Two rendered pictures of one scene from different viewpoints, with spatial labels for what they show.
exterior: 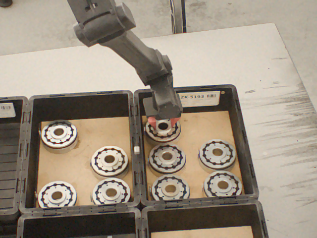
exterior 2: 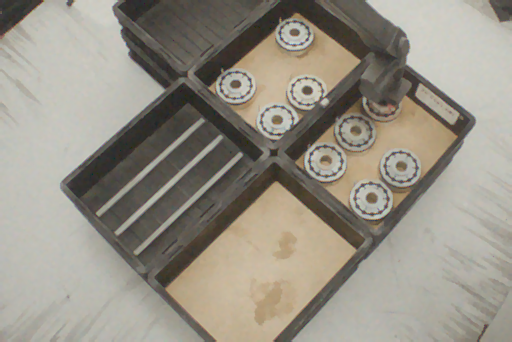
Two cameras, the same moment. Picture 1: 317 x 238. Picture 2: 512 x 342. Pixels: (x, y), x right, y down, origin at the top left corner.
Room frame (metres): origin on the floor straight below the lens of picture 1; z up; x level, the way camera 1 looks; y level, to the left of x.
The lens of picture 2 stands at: (0.42, -0.38, 2.21)
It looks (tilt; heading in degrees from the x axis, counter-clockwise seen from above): 62 degrees down; 41
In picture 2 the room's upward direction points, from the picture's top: 6 degrees clockwise
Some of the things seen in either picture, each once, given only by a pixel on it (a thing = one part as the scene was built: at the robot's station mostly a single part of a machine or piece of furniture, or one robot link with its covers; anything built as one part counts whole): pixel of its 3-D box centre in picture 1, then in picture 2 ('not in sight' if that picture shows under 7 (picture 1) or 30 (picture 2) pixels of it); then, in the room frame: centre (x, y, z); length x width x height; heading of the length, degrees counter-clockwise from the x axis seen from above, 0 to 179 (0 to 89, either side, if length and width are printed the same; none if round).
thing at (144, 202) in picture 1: (191, 142); (380, 137); (1.03, -0.09, 0.92); 0.40 x 0.30 x 0.02; 4
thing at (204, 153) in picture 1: (217, 153); (400, 167); (1.03, -0.16, 0.86); 0.10 x 0.10 x 0.01
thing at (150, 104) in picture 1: (162, 99); (389, 77); (1.13, -0.01, 0.98); 0.10 x 0.07 x 0.07; 101
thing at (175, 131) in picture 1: (163, 127); (382, 102); (1.13, -0.01, 0.86); 0.10 x 0.10 x 0.01
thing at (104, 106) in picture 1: (82, 160); (285, 73); (1.01, 0.21, 0.87); 0.40 x 0.30 x 0.11; 4
